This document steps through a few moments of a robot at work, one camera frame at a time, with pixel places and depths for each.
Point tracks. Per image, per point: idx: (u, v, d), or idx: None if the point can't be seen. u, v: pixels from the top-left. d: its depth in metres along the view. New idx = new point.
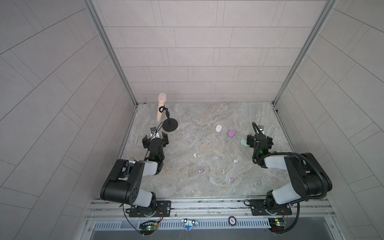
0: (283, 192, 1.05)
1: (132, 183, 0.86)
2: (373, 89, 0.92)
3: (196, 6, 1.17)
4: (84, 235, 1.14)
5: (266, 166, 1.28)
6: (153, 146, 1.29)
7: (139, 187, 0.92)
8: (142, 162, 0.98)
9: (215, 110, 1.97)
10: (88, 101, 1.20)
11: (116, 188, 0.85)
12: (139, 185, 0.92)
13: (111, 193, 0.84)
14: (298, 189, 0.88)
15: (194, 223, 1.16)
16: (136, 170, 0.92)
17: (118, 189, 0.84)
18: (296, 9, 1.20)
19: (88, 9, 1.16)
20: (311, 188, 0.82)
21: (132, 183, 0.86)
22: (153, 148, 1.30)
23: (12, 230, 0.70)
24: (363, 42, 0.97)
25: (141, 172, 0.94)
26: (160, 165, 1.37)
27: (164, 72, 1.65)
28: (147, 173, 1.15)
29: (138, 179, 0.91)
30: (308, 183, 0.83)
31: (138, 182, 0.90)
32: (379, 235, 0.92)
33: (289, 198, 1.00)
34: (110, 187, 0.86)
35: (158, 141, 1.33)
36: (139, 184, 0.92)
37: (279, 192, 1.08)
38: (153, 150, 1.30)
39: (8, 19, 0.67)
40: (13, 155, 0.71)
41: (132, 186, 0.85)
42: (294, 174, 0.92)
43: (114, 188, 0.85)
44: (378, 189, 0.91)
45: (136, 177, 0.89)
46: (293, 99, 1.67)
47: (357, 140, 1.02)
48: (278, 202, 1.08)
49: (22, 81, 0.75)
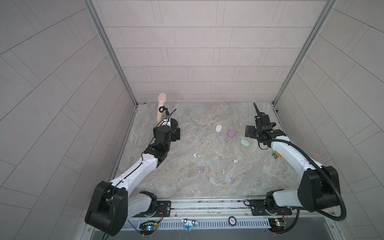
0: (284, 195, 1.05)
1: (111, 222, 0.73)
2: (374, 89, 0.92)
3: (196, 6, 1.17)
4: (84, 235, 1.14)
5: (272, 147, 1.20)
6: (161, 133, 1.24)
7: (125, 214, 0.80)
8: (122, 194, 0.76)
9: (215, 110, 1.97)
10: (88, 101, 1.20)
11: (98, 221, 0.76)
12: (125, 213, 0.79)
13: (95, 223, 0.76)
14: (303, 199, 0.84)
15: (194, 223, 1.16)
16: (115, 205, 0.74)
17: (101, 222, 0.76)
18: (296, 10, 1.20)
19: (88, 9, 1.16)
20: (320, 205, 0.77)
21: (112, 221, 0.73)
22: (160, 135, 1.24)
23: (12, 230, 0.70)
24: (363, 42, 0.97)
25: (122, 205, 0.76)
26: (163, 155, 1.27)
27: (164, 72, 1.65)
28: (144, 174, 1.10)
29: (119, 213, 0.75)
30: (319, 199, 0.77)
31: (121, 215, 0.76)
32: (379, 235, 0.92)
33: (291, 202, 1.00)
34: (93, 214, 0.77)
35: (168, 129, 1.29)
36: (125, 213, 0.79)
37: (281, 195, 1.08)
38: (159, 137, 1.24)
39: (8, 20, 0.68)
40: (13, 155, 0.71)
41: (112, 225, 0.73)
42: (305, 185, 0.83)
43: (97, 217, 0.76)
44: (378, 189, 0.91)
45: (114, 216, 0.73)
46: (293, 99, 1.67)
47: (357, 140, 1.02)
48: (278, 204, 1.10)
49: (23, 81, 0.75)
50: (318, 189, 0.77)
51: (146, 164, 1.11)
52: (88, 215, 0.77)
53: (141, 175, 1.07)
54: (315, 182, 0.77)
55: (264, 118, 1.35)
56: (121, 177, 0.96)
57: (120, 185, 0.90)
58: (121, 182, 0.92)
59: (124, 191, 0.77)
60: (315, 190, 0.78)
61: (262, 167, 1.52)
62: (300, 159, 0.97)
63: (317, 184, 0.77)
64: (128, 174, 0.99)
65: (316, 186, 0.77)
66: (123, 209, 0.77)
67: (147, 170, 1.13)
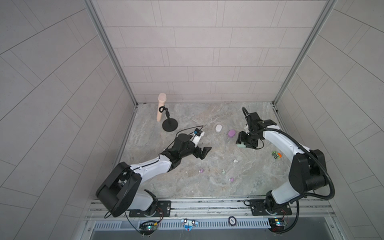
0: (281, 191, 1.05)
1: (117, 203, 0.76)
2: (374, 89, 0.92)
3: (196, 6, 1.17)
4: (84, 235, 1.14)
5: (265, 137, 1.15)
6: (178, 140, 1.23)
7: (130, 201, 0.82)
8: (137, 178, 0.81)
9: (215, 109, 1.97)
10: (88, 101, 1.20)
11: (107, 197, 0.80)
12: (131, 198, 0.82)
13: (103, 198, 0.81)
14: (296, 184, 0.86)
15: (194, 223, 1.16)
16: (127, 186, 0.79)
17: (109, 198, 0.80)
18: (296, 9, 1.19)
19: (88, 9, 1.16)
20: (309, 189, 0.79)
21: (119, 201, 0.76)
22: (177, 142, 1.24)
23: (12, 229, 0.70)
24: (363, 42, 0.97)
25: (132, 190, 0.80)
26: (176, 162, 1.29)
27: (164, 72, 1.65)
28: (157, 172, 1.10)
29: (127, 197, 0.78)
30: (306, 180, 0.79)
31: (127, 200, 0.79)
32: (379, 235, 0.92)
33: (289, 198, 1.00)
34: (105, 189, 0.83)
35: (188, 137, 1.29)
36: (131, 199, 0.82)
37: (278, 192, 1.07)
38: (176, 144, 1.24)
39: (8, 19, 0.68)
40: (12, 155, 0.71)
41: (118, 204, 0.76)
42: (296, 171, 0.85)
43: (107, 193, 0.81)
44: (378, 189, 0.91)
45: (122, 196, 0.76)
46: (293, 99, 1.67)
47: (358, 140, 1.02)
48: (278, 202, 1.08)
49: (22, 81, 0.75)
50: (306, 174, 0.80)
51: (163, 161, 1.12)
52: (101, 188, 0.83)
53: (154, 172, 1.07)
54: (301, 165, 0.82)
55: (254, 115, 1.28)
56: (140, 164, 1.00)
57: (137, 171, 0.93)
58: (138, 168, 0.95)
59: (139, 176, 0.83)
60: (303, 175, 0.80)
61: (262, 167, 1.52)
62: (290, 145, 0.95)
63: (304, 166, 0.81)
64: (145, 165, 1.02)
65: (303, 171, 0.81)
66: (131, 194, 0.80)
67: (162, 168, 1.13)
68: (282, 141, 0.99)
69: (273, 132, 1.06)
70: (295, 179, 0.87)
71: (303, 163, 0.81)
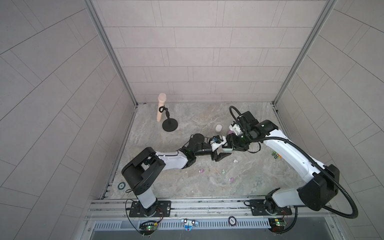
0: (284, 197, 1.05)
1: (140, 182, 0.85)
2: (374, 89, 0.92)
3: (196, 6, 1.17)
4: (84, 235, 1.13)
5: (266, 144, 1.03)
6: (194, 141, 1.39)
7: (151, 183, 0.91)
8: (161, 164, 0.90)
9: (215, 110, 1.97)
10: (88, 101, 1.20)
11: (131, 175, 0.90)
12: (152, 181, 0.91)
13: (127, 175, 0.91)
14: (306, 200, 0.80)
15: (194, 223, 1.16)
16: (153, 168, 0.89)
17: (133, 176, 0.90)
18: (296, 9, 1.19)
19: (88, 9, 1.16)
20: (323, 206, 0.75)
21: (143, 180, 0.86)
22: (192, 143, 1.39)
23: (12, 229, 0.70)
24: (363, 42, 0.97)
25: (155, 174, 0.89)
26: (191, 161, 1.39)
27: (165, 72, 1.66)
28: (174, 165, 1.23)
29: (150, 178, 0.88)
30: (324, 199, 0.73)
31: (150, 180, 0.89)
32: (379, 235, 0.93)
33: (292, 204, 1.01)
34: (131, 167, 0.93)
35: (203, 138, 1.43)
36: (152, 181, 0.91)
37: (281, 197, 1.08)
38: (191, 144, 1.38)
39: (8, 20, 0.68)
40: (12, 155, 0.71)
41: (141, 182, 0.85)
42: (310, 190, 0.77)
43: (133, 171, 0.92)
44: (378, 189, 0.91)
45: (146, 177, 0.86)
46: (293, 99, 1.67)
47: (358, 140, 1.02)
48: (280, 206, 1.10)
49: (22, 81, 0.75)
50: (324, 194, 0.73)
51: (180, 156, 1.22)
52: (128, 166, 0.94)
53: (172, 165, 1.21)
54: (323, 189, 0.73)
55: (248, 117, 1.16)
56: (164, 153, 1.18)
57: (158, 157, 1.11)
58: (160, 155, 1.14)
59: (162, 162, 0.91)
60: (321, 196, 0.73)
61: (262, 167, 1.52)
62: (302, 162, 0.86)
63: (324, 189, 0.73)
64: (166, 155, 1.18)
65: (321, 192, 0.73)
66: (153, 177, 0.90)
67: (179, 163, 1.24)
68: (294, 155, 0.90)
69: (282, 142, 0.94)
70: (305, 195, 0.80)
71: (322, 185, 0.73)
